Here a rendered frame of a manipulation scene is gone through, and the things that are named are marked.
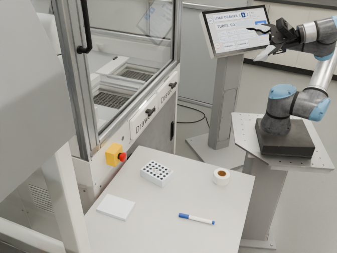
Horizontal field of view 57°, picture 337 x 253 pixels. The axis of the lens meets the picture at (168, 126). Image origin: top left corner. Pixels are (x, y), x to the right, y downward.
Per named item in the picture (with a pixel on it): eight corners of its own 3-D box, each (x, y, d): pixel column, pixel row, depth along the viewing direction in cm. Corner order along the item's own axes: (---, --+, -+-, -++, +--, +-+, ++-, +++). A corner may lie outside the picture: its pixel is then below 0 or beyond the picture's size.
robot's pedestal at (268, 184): (268, 212, 218) (294, 122, 175) (276, 250, 193) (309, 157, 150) (224, 208, 220) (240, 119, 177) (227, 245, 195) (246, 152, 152)
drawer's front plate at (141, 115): (157, 111, 171) (157, 94, 165) (134, 140, 149) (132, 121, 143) (154, 110, 172) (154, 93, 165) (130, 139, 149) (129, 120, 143)
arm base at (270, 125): (285, 118, 166) (288, 102, 160) (294, 135, 154) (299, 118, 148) (257, 119, 166) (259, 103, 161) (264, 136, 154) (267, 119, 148)
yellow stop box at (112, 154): (125, 157, 135) (124, 144, 131) (116, 167, 130) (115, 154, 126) (114, 154, 137) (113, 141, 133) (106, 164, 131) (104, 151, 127)
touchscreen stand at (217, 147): (259, 161, 263) (288, 44, 205) (214, 176, 246) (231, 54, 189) (226, 130, 300) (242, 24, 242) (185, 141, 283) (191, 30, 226)
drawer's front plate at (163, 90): (177, 87, 195) (177, 71, 189) (159, 109, 173) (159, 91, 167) (174, 86, 196) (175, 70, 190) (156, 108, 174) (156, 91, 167)
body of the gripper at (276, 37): (271, 55, 125) (302, 49, 123) (272, 44, 117) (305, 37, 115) (267, 40, 128) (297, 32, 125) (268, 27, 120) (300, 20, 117)
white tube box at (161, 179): (173, 177, 137) (174, 170, 135) (162, 188, 131) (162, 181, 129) (152, 165, 143) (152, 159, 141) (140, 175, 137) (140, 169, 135)
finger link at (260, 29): (246, 35, 129) (267, 41, 126) (245, 26, 124) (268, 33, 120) (249, 28, 130) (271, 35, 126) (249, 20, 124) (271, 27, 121)
